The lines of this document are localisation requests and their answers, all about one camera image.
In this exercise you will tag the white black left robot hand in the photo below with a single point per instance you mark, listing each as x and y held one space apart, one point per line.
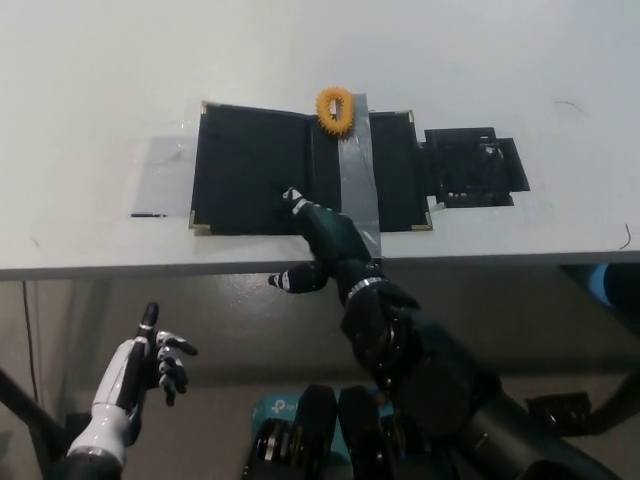
125 375

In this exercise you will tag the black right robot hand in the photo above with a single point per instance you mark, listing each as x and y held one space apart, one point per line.
335 240

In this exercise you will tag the black USC diary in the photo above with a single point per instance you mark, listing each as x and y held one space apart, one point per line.
240 170

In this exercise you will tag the black tape patch on desk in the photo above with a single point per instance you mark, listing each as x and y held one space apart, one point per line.
465 165

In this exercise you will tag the teal tp-link box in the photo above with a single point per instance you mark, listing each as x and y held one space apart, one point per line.
277 405

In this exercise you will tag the clear plastic tape sheet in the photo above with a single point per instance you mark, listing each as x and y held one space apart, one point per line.
162 175

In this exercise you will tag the blue and black object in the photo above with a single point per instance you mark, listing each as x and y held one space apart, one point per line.
612 285

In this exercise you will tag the grey duct tape strip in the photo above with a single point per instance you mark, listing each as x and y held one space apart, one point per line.
356 170

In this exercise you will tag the black diagonal frame bar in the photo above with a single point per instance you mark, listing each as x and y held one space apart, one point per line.
615 405
30 405

